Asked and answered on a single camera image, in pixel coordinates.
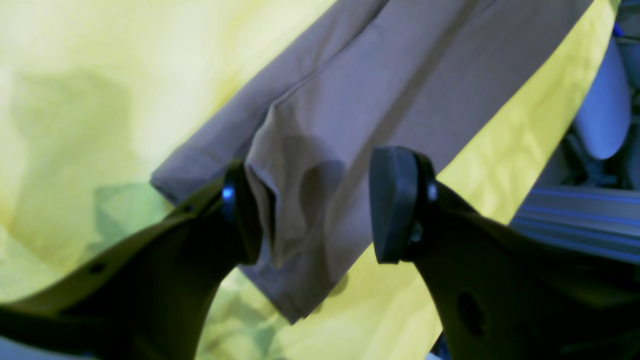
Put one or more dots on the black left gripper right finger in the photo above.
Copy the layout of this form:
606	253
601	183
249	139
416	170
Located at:
499	294

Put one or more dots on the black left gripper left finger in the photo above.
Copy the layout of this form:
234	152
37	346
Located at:
147	297

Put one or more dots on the brown T-shirt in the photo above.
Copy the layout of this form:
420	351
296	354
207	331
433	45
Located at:
423	74

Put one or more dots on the yellow table cloth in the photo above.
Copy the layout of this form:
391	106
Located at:
96	94

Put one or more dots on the aluminium table frame rail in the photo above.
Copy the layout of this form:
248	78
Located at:
592	220

